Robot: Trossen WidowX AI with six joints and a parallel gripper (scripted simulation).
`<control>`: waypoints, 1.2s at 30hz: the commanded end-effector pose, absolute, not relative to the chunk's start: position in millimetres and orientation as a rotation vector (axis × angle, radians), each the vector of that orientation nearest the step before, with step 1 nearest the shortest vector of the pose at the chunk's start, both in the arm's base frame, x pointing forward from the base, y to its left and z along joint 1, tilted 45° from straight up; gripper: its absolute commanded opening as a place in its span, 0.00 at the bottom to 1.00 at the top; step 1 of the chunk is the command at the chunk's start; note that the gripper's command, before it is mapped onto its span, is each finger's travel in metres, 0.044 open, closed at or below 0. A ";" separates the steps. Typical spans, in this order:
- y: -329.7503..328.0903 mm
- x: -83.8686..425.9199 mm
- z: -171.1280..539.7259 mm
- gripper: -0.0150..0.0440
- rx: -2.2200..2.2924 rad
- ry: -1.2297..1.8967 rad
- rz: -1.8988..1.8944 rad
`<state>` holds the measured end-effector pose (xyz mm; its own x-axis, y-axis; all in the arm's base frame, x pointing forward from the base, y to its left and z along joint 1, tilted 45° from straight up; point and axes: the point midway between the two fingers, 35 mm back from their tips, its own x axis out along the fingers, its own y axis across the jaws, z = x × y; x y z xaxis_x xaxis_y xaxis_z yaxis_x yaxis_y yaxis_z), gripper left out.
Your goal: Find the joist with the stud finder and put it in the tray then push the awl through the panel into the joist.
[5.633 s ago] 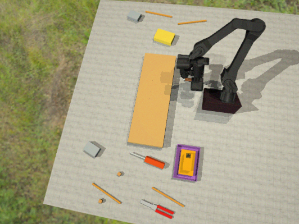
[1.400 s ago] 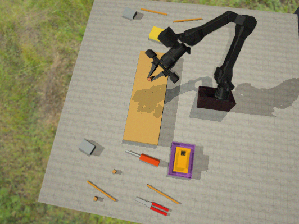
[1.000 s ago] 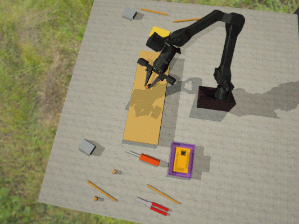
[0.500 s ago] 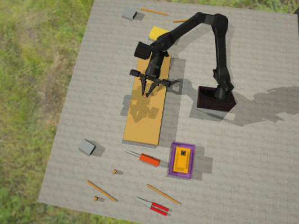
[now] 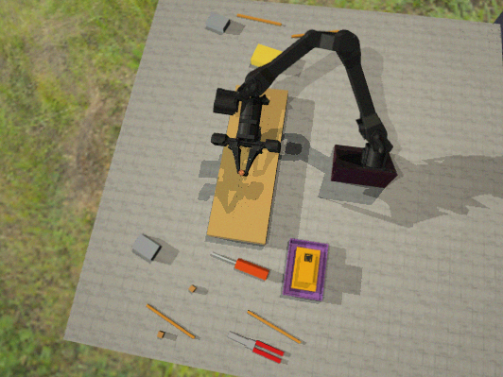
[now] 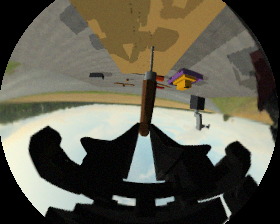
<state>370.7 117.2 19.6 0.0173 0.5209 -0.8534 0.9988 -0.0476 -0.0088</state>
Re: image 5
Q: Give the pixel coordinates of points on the purple shallow tray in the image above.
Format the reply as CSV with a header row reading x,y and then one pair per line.
x,y
296,292

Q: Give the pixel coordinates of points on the orange rectangular panel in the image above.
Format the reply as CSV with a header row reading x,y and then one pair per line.
x,y
241,206

